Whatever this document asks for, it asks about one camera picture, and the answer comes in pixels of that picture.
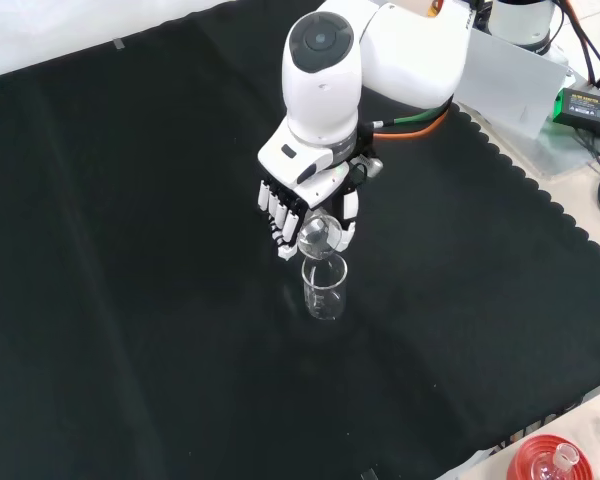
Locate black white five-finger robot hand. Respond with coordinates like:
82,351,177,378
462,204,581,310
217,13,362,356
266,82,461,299
256,122,384,261

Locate clear glass beaker with spout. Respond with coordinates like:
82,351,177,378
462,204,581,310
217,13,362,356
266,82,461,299
295,212,345,261

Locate clear graduated glass beaker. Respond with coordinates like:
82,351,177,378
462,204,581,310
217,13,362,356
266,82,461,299
300,253,350,322

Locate black bench cloth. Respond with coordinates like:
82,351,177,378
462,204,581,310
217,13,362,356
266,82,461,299
0,0,600,480

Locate pale white board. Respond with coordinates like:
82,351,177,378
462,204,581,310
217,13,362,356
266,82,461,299
454,27,567,141

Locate black green power adapter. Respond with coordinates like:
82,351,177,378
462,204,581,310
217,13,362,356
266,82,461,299
551,87,600,140

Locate clear glass flask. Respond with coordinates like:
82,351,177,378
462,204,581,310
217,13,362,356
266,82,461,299
529,443,581,480

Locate orange cable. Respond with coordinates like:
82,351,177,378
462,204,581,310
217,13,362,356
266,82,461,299
369,107,450,142

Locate green cable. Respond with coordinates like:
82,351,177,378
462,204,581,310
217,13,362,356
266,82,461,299
369,101,454,129

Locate grey metal base plate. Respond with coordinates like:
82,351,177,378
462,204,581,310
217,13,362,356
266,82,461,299
452,29,600,181

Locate thin black cable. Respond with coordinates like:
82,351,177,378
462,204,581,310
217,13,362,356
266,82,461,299
572,124,600,174

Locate thick black cable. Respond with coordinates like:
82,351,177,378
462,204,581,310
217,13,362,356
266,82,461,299
557,0,599,84

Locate red ribbed round ring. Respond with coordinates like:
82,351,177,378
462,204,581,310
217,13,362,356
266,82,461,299
508,433,597,480

